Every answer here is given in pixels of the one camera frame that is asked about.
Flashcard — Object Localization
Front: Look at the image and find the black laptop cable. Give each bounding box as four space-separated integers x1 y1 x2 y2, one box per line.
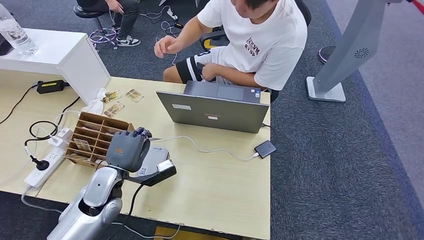
261 122 278 141

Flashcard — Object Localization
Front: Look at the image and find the seated person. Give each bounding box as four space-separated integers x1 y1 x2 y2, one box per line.
153 0 308 92

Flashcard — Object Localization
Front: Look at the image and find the seated person's right hand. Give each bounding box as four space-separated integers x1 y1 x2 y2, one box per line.
153 35 178 59

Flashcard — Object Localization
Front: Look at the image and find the grey card reader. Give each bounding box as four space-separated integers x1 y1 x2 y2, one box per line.
136 146 171 178

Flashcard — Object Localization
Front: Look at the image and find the round black base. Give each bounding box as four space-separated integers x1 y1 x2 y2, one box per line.
317 45 337 65

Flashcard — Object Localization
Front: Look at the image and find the black stool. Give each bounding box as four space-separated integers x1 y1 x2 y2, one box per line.
73 3 104 31

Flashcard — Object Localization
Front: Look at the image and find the wooden card organiser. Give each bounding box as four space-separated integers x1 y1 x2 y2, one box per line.
64 111 136 170

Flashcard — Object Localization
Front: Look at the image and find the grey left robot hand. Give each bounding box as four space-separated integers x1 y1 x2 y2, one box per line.
105 127 153 173

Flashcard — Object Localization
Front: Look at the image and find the white power strip cable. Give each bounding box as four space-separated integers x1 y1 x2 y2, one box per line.
20 186 182 240

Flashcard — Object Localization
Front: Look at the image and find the white charger plug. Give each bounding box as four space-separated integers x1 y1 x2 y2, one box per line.
47 135 64 148

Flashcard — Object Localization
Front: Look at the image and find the printed picture card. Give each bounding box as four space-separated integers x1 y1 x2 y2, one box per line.
125 89 145 103
103 101 126 119
102 90 123 105

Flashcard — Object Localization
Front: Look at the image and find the clear water bottle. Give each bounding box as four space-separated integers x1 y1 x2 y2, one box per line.
0 3 39 56

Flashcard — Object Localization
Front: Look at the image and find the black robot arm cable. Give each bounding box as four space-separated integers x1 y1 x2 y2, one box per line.
109 183 147 240

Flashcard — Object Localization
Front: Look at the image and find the black power adapter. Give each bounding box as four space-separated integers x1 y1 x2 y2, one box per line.
36 79 71 95

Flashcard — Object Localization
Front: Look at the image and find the person on stool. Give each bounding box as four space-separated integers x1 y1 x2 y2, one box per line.
76 0 142 48

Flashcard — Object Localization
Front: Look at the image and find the stool person's hand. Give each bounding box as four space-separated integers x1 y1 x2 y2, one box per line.
105 0 125 15

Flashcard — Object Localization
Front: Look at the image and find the grey floor stand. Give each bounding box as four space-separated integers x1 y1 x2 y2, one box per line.
305 0 404 103

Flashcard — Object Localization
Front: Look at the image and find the white crumpled plastic bag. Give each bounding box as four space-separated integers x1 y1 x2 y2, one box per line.
80 87 107 116

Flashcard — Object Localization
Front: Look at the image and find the grey laptop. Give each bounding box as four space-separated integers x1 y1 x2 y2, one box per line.
155 80 270 134

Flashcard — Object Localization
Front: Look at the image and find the black looped cable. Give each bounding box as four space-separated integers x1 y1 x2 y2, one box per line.
24 96 81 147

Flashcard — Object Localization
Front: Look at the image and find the room key card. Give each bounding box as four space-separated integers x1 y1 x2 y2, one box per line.
73 138 93 153

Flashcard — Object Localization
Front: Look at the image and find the black adapter cable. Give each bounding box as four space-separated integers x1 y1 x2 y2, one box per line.
0 83 39 126

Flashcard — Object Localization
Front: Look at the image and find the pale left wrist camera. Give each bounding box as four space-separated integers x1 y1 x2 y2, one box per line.
124 159 177 187

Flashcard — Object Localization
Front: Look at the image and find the small black device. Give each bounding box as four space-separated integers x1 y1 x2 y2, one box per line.
254 140 277 160

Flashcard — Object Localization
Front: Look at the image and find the white desk riser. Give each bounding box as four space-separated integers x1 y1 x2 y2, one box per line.
0 28 112 106

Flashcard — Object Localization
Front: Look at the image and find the black plug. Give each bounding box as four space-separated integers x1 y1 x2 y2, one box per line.
30 155 51 172

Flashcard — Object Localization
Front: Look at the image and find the white device cable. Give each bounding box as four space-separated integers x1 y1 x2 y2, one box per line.
151 135 260 163

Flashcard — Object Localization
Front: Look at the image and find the seated person's left hand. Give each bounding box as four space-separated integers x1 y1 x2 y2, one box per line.
200 62 220 82

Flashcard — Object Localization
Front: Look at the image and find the white floor cable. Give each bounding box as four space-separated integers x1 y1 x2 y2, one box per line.
140 5 187 66

